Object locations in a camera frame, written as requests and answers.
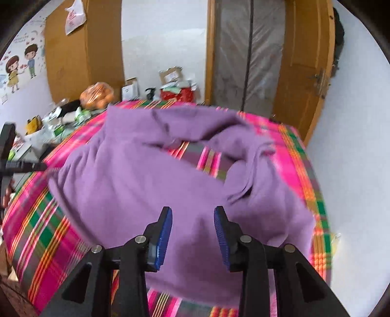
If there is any white plastic bag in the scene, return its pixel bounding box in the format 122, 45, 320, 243
64, 0, 87, 35

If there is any orange plastic bag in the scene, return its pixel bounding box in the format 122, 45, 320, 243
80, 82, 115, 109

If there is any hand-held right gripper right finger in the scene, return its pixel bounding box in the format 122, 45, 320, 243
213, 206, 351, 317

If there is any pink plaid blanket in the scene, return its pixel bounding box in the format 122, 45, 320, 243
1, 99, 334, 317

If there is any yellow box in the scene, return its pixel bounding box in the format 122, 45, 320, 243
26, 116, 43, 135

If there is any purple garment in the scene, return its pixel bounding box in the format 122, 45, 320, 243
47, 104, 316, 305

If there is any brown wooden door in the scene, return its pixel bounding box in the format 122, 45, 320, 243
271, 0, 336, 145

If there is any dark hanging clothing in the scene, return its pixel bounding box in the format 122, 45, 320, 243
332, 8, 345, 77

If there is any wooden door frame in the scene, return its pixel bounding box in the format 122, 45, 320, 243
205, 0, 217, 106

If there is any brown wooden wardrobe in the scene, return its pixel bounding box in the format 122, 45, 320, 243
44, 0, 125, 106

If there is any plastic-wrapped mattress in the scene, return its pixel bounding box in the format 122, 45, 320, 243
212, 0, 287, 118

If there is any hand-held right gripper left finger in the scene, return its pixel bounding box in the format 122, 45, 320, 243
39, 207, 173, 317

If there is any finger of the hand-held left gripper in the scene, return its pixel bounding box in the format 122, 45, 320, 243
4, 161, 48, 175

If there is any metal door lock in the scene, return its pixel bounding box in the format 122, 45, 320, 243
311, 69, 331, 99

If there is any brown cardboard box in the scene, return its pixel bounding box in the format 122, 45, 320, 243
158, 68, 183, 86

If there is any cartoon wall sticker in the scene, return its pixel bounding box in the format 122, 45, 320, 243
0, 18, 46, 106

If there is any white box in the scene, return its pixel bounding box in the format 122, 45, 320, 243
122, 78, 139, 101

